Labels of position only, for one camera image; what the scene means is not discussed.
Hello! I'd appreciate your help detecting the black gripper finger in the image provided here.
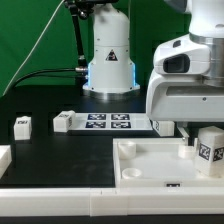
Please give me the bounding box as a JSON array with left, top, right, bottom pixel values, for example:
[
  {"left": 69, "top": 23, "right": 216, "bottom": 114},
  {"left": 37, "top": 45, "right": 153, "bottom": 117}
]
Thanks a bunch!
[{"left": 177, "top": 122, "right": 189, "bottom": 145}]

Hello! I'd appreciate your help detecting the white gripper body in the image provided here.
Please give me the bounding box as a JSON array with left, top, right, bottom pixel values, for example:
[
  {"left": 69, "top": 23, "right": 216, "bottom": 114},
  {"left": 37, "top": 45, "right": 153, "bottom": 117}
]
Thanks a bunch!
[{"left": 146, "top": 35, "right": 224, "bottom": 122}]

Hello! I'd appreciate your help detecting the white square tabletop tray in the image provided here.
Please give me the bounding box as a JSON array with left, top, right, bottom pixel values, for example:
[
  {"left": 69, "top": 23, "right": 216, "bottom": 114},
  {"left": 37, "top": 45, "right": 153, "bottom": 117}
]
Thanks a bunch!
[{"left": 113, "top": 138, "right": 224, "bottom": 188}]

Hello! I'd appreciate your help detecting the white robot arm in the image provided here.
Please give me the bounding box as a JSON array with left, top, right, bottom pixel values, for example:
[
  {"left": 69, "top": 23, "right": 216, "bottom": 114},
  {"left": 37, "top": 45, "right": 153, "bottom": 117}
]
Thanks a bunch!
[{"left": 83, "top": 0, "right": 224, "bottom": 123}]

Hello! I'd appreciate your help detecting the white plate with fiducial tags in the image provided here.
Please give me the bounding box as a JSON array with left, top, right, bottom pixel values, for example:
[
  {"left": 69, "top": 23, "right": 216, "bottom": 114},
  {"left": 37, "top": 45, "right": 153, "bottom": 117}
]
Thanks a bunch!
[{"left": 71, "top": 113, "right": 152, "bottom": 131}]

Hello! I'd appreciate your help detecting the white U-shaped fence wall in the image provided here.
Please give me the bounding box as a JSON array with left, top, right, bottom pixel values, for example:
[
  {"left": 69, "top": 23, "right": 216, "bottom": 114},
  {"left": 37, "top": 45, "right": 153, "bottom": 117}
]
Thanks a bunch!
[{"left": 0, "top": 143, "right": 224, "bottom": 218}]

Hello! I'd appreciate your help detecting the black cable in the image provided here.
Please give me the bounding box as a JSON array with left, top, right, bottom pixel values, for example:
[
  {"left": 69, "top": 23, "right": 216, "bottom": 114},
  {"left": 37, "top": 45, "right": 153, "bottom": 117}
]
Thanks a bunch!
[{"left": 9, "top": 68, "right": 88, "bottom": 90}]

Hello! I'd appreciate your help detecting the white cable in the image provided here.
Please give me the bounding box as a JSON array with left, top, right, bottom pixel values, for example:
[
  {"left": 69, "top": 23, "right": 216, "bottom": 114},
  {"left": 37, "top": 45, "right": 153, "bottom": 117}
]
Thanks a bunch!
[{"left": 1, "top": 0, "right": 65, "bottom": 98}]

